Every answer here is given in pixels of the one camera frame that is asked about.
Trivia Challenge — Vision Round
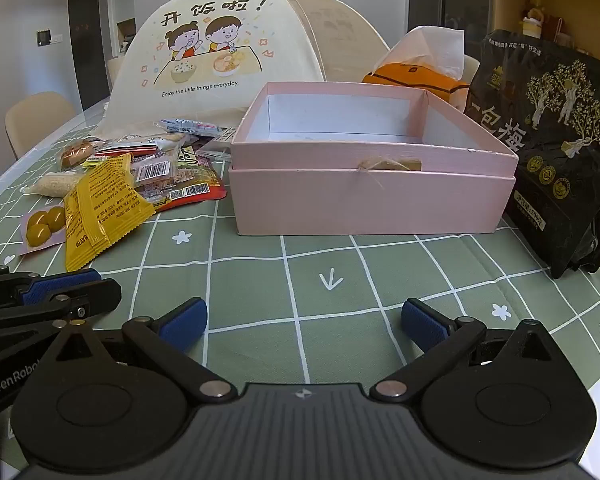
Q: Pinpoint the grey foil snack packet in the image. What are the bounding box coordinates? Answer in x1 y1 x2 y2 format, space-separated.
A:
196 136 235 162

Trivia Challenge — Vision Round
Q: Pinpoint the white red-striped snack packet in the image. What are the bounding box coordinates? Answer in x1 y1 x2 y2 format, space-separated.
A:
92 135 181 158

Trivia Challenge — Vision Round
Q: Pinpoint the purple barcode snack packet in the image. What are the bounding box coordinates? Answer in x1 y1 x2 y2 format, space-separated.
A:
131 157 177 192

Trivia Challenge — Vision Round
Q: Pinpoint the orange tissue box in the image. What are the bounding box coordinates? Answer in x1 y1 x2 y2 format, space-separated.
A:
362 61 471 113

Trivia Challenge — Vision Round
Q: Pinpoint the pink packet of yellow candies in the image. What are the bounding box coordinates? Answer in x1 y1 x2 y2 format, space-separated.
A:
19 204 71 257

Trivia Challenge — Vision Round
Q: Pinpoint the cream printed food cover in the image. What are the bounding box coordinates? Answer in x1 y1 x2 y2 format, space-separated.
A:
91 0 391 141

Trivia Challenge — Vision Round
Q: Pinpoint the pink cardboard box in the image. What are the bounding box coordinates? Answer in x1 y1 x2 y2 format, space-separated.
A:
228 81 520 237

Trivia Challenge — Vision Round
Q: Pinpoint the yellow snack packet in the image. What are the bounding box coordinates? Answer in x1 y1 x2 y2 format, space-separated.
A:
62 152 157 272

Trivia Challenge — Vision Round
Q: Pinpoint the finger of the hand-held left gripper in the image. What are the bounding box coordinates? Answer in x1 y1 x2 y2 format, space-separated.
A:
0 279 122 333
0 265 102 308

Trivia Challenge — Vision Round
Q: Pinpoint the clear blue-printed snack packet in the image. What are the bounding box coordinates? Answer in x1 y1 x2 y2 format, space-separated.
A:
154 117 226 136

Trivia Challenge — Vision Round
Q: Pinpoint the brown bun packet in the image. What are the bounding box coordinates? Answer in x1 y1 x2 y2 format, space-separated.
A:
60 141 97 168

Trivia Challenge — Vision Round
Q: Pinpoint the green checked tablecloth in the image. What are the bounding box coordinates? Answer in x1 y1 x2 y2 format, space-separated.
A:
0 127 600 480

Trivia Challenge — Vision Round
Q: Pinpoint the white tissue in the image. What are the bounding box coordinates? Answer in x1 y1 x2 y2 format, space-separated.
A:
372 26 465 81

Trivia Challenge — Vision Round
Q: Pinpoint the red spicy snack packet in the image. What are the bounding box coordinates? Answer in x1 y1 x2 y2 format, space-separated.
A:
150 146 228 212

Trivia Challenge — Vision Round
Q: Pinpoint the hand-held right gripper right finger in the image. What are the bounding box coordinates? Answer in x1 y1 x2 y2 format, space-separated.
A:
370 297 562 406

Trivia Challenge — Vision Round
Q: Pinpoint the white rice cracker packet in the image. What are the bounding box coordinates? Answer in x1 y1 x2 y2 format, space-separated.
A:
21 172 88 197

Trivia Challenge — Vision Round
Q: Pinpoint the bear figurine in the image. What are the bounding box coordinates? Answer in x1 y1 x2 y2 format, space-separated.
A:
522 0 546 38

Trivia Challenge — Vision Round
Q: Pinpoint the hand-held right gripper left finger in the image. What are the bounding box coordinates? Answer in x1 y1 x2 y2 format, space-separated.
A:
44 297 236 406

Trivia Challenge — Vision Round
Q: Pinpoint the black printed snack bag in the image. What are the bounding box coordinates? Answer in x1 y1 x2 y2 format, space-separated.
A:
464 29 600 280

